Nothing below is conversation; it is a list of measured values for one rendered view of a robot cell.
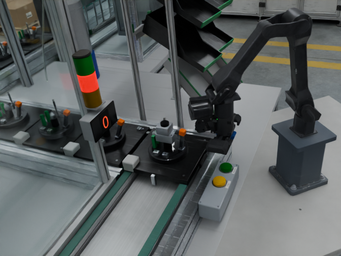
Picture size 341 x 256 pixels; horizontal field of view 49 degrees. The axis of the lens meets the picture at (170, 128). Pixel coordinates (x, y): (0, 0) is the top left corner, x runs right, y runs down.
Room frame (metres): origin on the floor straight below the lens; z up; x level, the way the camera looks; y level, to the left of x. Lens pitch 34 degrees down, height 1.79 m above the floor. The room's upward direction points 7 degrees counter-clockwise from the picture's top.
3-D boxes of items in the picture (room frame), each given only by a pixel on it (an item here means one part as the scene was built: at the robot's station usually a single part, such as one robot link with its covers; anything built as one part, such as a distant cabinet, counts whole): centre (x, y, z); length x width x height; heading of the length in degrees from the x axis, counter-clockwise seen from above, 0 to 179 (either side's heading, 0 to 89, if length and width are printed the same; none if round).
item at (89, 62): (0.93, 0.21, 1.38); 0.05 x 0.05 x 0.05
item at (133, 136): (1.17, 0.24, 1.01); 0.24 x 0.24 x 0.13; 62
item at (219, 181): (0.87, -0.13, 0.96); 0.04 x 0.04 x 0.02
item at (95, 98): (0.93, 0.21, 1.28); 0.05 x 0.05 x 0.05
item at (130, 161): (1.01, 0.15, 0.97); 0.05 x 0.05 x 0.04; 62
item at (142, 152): (1.05, 0.02, 0.96); 0.24 x 0.24 x 0.02; 62
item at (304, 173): (0.96, -0.42, 0.96); 0.15 x 0.15 x 0.20; 16
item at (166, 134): (1.05, 0.03, 1.06); 0.08 x 0.04 x 0.07; 62
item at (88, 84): (0.93, 0.21, 1.33); 0.05 x 0.05 x 0.05
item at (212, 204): (0.87, -0.13, 0.93); 0.21 x 0.07 x 0.06; 152
